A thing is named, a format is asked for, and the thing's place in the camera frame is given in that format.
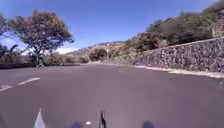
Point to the pole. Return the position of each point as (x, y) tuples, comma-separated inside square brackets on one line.
[(107, 53)]

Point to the distant dry hill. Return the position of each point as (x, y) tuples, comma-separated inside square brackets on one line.
[(96, 51)]

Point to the grey asphalt road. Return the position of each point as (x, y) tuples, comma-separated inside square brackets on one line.
[(126, 93)]

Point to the robot's own part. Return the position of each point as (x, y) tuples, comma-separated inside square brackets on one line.
[(75, 125), (148, 124)]

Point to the pale kerb strip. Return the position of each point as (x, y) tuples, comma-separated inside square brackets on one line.
[(186, 71)]

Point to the bushy hillside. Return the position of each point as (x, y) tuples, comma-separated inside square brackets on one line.
[(180, 30)]

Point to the large leafy tree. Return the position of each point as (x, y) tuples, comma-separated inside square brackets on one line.
[(41, 30)]

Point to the sparse bare tree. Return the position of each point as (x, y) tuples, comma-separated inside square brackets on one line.
[(2, 25)]

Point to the grey stone wall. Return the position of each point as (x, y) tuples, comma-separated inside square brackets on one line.
[(186, 55)]

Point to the low dark wall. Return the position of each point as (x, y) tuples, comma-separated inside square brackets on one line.
[(16, 65)]

